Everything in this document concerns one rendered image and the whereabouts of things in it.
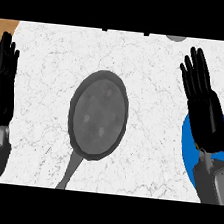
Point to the blue plate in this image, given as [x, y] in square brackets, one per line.
[188, 144]

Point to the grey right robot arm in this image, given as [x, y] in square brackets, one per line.
[212, 182]

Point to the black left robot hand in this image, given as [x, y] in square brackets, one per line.
[2, 84]

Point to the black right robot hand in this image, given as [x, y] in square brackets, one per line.
[204, 119]

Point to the grey round object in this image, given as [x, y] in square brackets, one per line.
[176, 38]

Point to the dark grey frying pan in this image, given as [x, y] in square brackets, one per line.
[97, 115]

